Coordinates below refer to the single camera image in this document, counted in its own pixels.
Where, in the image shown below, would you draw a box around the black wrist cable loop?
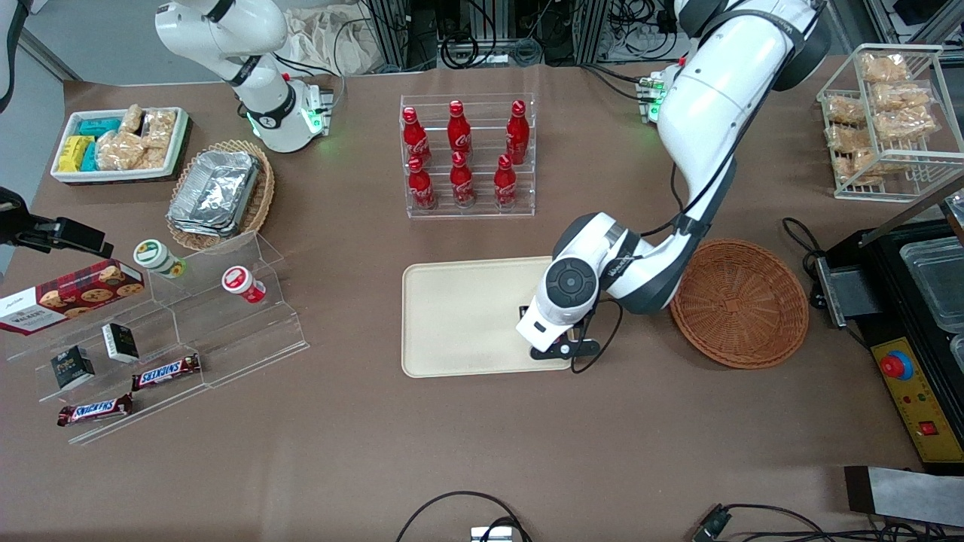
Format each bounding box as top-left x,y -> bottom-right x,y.
569,297 -> 626,375

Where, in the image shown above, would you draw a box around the black Face print box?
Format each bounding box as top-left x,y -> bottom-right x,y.
50,346 -> 96,391

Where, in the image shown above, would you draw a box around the clear acrylic bottle rack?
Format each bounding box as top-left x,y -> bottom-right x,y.
400,93 -> 536,220

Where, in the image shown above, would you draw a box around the black looped table cable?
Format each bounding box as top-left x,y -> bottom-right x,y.
395,491 -> 532,542

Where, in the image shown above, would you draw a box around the stacked foil containers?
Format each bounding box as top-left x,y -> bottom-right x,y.
167,150 -> 261,238

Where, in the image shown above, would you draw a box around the grey metal plate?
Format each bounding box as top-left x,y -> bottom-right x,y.
843,465 -> 964,528

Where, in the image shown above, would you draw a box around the cream plastic serving tray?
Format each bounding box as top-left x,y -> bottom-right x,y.
401,257 -> 573,379

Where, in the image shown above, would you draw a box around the round brown wicker basket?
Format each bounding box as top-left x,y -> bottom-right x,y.
670,239 -> 810,370

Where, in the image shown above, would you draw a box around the aluminium frame rack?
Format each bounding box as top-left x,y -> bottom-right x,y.
361,0 -> 686,72

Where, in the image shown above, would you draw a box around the grey metal bar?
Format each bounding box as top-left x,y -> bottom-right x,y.
859,175 -> 964,248

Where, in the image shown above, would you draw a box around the green lidded yogurt cup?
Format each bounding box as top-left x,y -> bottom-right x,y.
133,239 -> 186,279

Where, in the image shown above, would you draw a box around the white rectangular snack bin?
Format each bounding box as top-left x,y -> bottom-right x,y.
50,107 -> 190,184

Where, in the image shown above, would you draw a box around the oval light wicker basket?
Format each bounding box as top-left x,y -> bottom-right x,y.
166,139 -> 276,251

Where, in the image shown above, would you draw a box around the red Walkers cookie box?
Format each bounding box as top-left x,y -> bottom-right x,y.
0,259 -> 145,336

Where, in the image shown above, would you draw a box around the red Coca-Cola bottle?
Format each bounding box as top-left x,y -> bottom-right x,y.
407,156 -> 438,212
447,100 -> 473,157
402,106 -> 432,166
505,99 -> 530,165
494,154 -> 518,209
450,151 -> 477,209

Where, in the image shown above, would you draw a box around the red lidded yogurt cup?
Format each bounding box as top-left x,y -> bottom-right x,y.
221,265 -> 267,305

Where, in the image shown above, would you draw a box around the black box with white label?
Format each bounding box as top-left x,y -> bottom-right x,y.
102,322 -> 141,364

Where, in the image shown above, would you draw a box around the red emergency stop button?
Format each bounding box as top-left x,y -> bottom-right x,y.
880,350 -> 914,381

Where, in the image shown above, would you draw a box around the clear acrylic tiered shelf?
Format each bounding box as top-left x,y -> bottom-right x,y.
4,230 -> 310,446

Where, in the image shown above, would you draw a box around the clear plastic container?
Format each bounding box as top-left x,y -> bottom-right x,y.
898,236 -> 964,333

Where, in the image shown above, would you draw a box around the beige cloth bag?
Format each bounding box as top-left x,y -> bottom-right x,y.
282,6 -> 377,76

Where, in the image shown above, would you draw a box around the black cable with connector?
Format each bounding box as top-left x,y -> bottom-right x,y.
691,503 -> 964,542

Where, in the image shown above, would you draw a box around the black power cable with plug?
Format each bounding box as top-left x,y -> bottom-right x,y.
781,216 -> 833,311

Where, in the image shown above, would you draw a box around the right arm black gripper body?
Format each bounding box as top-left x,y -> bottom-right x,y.
0,187 -> 35,248

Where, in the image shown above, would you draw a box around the white wire basket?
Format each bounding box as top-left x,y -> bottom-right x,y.
817,43 -> 964,202

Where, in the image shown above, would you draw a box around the Snickers chocolate bar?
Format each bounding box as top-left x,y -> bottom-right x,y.
56,393 -> 135,428
132,353 -> 202,391

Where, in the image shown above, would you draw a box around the black machine with yellow panel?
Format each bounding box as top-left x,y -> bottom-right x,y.
817,218 -> 964,475

